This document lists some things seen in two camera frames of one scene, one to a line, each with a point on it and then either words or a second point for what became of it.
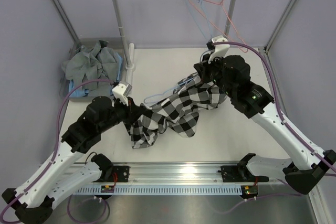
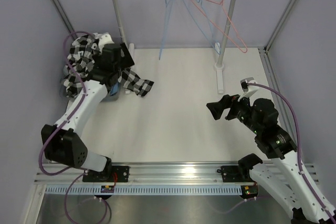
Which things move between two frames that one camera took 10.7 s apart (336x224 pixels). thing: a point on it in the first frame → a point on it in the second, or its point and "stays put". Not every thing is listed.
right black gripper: (204, 67) → (217, 108)
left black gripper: (133, 112) → (125, 61)
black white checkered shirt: (180, 112) → (83, 50)
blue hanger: (167, 92) → (168, 4)
